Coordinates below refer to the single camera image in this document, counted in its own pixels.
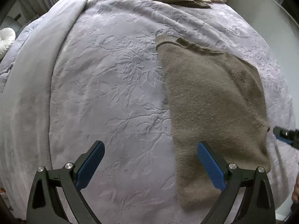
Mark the grey pleated curtain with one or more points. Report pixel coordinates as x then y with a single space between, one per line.
42 0

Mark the person's right hand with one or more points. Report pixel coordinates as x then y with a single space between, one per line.
296 189

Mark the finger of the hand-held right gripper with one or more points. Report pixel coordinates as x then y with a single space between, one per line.
286 134

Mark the smooth lavender blanket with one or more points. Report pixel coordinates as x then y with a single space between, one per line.
30 79

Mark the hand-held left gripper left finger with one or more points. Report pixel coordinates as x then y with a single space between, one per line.
91 165

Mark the taupe knit sweater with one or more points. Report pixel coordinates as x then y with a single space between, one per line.
210 102

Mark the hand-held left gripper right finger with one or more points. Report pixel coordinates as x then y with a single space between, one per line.
211 164

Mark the lavender embossed floral blanket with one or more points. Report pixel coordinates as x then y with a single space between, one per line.
112 79

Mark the white round cushion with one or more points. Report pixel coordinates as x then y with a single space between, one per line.
6 40

